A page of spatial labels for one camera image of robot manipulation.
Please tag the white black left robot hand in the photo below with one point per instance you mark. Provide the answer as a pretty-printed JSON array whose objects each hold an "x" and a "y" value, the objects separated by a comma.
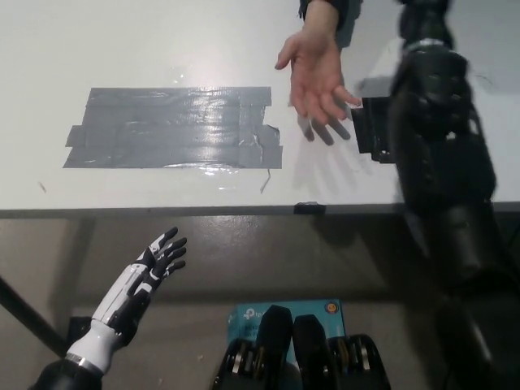
[{"x": 140, "y": 276}]

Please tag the person's bare hand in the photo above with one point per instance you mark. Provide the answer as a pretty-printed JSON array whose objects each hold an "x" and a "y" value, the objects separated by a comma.
[{"x": 315, "y": 77}]

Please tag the black tape marked square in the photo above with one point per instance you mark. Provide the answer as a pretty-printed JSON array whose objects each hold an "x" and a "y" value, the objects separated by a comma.
[{"x": 371, "y": 126}]

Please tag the teal router cardboard box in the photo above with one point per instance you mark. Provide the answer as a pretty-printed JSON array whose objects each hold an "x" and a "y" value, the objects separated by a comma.
[{"x": 245, "y": 319}]

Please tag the clear tape strip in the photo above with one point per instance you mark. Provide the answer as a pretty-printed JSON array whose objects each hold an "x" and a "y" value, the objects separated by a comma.
[{"x": 203, "y": 176}]

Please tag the black metal table leg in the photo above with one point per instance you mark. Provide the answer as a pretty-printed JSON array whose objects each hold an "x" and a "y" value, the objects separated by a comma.
[{"x": 24, "y": 315}]

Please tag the small black tape piece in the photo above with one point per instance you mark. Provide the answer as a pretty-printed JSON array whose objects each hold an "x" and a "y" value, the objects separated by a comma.
[{"x": 310, "y": 208}]

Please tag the grey duct tape patch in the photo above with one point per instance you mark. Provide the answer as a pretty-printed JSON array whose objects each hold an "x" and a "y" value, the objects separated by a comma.
[{"x": 174, "y": 130}]

